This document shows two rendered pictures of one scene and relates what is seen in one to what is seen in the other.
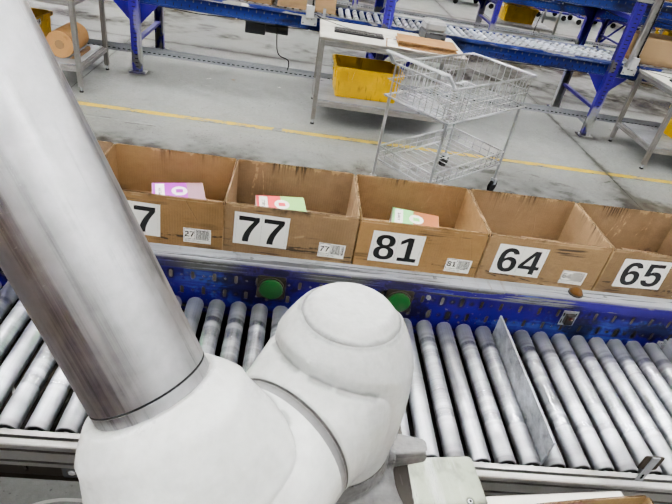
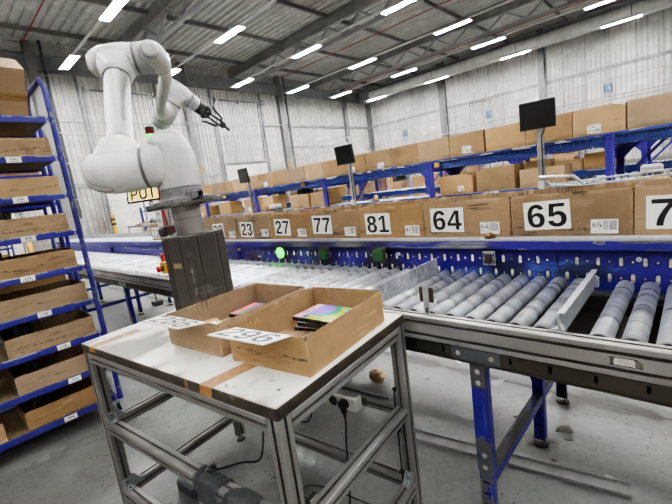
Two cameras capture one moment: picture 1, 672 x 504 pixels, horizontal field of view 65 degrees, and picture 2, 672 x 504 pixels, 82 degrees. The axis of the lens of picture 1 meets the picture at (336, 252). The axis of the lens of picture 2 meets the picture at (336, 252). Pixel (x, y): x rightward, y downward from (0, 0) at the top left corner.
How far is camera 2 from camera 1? 1.71 m
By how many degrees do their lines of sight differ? 53
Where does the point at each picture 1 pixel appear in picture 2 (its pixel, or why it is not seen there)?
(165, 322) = (117, 124)
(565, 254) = (474, 208)
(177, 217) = (294, 224)
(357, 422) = (146, 149)
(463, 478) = not seen: hidden behind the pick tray
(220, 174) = not seen: hidden behind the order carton
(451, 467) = not seen: hidden behind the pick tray
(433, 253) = (396, 223)
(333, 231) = (348, 219)
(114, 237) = (115, 110)
